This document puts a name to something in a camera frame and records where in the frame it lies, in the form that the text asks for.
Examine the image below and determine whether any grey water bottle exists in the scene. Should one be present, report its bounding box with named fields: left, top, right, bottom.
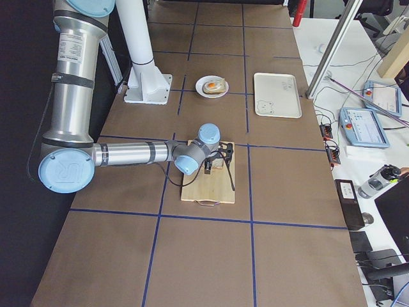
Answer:
left=358, top=164, right=401, bottom=199

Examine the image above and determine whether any blue teach pendant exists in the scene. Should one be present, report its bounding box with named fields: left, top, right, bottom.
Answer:
left=362, top=81, right=402, bottom=117
left=339, top=107, right=390, bottom=148

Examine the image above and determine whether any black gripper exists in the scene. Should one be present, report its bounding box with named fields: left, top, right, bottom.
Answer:
left=204, top=150, right=220, bottom=175

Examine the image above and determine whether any aluminium frame post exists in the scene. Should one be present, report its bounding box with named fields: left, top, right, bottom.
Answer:
left=306, top=0, right=363, bottom=99

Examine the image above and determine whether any near blue teach pendant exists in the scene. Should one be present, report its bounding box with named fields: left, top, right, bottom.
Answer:
left=339, top=107, right=390, bottom=148

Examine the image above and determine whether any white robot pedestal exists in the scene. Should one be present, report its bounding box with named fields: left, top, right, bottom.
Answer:
left=116, top=0, right=173, bottom=105

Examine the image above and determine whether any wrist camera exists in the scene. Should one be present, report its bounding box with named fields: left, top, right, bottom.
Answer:
left=219, top=142, right=234, bottom=161

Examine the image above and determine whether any orange black connector strip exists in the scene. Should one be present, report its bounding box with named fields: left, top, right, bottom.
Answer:
left=320, top=123, right=341, bottom=168

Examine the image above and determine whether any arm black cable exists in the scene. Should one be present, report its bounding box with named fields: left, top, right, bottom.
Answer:
left=154, top=143, right=236, bottom=193

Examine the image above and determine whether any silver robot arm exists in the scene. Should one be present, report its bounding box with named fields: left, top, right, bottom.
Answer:
left=38, top=1, right=220, bottom=193

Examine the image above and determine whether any black box with label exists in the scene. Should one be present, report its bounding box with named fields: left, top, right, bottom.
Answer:
left=334, top=179, right=365, bottom=231

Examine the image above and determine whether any bread slice with fried egg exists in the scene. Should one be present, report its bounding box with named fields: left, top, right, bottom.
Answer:
left=202, top=78, right=226, bottom=95

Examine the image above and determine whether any black monitor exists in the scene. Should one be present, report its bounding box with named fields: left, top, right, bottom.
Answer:
left=374, top=180, right=409, bottom=260

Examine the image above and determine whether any wooden cutting board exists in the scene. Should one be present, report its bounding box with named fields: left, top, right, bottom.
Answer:
left=181, top=141, right=235, bottom=206

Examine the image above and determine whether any far blue teach pendant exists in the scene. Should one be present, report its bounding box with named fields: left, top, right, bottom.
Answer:
left=362, top=81, right=402, bottom=117

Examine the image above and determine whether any cream bear tray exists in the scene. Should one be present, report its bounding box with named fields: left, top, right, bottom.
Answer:
left=254, top=72, right=302, bottom=119

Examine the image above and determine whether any white round plate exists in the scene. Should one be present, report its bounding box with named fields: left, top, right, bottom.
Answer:
left=196, top=75, right=229, bottom=98

